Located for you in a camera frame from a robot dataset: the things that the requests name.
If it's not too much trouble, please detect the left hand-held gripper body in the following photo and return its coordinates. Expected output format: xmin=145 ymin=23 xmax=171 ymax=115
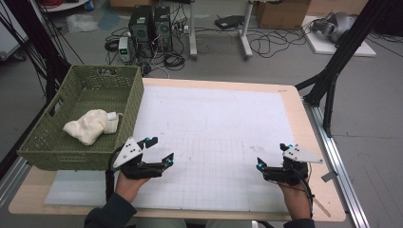
xmin=112 ymin=136 xmax=165 ymax=181

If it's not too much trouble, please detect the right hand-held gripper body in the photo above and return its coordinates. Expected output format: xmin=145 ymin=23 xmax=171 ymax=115
xmin=264 ymin=143 xmax=324 ymax=187

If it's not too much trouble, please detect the cream egg-print cloth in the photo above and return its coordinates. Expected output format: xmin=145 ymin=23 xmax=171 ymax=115
xmin=62 ymin=108 xmax=121 ymax=146

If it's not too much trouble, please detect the green woven basket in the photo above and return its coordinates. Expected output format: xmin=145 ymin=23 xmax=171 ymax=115
xmin=17 ymin=65 xmax=145 ymax=172

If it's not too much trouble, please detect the person's left hand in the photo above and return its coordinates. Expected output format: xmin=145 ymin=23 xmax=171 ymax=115
xmin=114 ymin=172 xmax=151 ymax=204

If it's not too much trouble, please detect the person's right hand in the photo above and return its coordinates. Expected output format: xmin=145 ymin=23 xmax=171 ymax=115
xmin=278 ymin=182 xmax=314 ymax=221

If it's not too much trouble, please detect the thin wooden stick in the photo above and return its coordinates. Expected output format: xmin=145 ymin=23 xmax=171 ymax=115
xmin=311 ymin=195 xmax=333 ymax=219

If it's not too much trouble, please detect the white grid mat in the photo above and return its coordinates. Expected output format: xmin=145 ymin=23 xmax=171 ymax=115
xmin=44 ymin=85 xmax=317 ymax=214

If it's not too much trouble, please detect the small grey power supply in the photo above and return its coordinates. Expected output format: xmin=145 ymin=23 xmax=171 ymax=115
xmin=118 ymin=36 xmax=131 ymax=64

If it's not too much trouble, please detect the white floor board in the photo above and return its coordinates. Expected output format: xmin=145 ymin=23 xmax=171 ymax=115
xmin=301 ymin=14 xmax=377 ymax=58

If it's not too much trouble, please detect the black computer tower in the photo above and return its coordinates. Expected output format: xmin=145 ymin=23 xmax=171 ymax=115
xmin=127 ymin=5 xmax=155 ymax=59
xmin=153 ymin=5 xmax=174 ymax=53

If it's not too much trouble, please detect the white desk leg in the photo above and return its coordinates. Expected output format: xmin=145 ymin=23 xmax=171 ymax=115
xmin=239 ymin=0 xmax=255 ymax=61
xmin=188 ymin=0 xmax=199 ymax=61

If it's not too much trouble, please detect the brown cardboard box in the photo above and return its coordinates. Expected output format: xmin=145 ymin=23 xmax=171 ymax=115
xmin=256 ymin=0 xmax=312 ymax=30
xmin=307 ymin=0 xmax=370 ymax=17
xmin=109 ymin=0 xmax=158 ymax=9

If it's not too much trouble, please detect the grey headset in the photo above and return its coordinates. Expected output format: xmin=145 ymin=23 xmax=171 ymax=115
xmin=311 ymin=11 xmax=357 ymax=44

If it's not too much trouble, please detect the flat black device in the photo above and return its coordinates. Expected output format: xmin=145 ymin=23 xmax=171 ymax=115
xmin=214 ymin=14 xmax=245 ymax=30

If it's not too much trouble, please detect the clear plastic bag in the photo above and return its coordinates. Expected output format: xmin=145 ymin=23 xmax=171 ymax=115
xmin=66 ymin=13 xmax=100 ymax=34

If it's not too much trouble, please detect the white cabinet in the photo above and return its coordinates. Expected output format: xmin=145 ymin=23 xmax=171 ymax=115
xmin=0 ymin=6 xmax=29 ymax=61

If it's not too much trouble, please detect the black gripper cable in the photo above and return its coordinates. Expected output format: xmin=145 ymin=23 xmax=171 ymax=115
xmin=105 ymin=146 xmax=126 ymax=202
xmin=289 ymin=165 xmax=316 ymax=218

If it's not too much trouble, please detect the small grey bracket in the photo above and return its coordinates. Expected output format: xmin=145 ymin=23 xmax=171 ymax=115
xmin=320 ymin=170 xmax=339 ymax=183

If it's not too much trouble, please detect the aluminium rail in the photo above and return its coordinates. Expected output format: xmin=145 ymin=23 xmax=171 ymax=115
xmin=303 ymin=100 xmax=371 ymax=228
xmin=0 ymin=156 xmax=31 ymax=208

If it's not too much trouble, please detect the coiled black cable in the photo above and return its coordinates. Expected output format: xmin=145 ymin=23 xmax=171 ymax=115
xmin=163 ymin=51 xmax=186 ymax=71

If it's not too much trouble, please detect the black metal frame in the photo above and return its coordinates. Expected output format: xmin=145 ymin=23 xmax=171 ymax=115
xmin=0 ymin=0 xmax=72 ymax=104
xmin=295 ymin=0 xmax=395 ymax=138

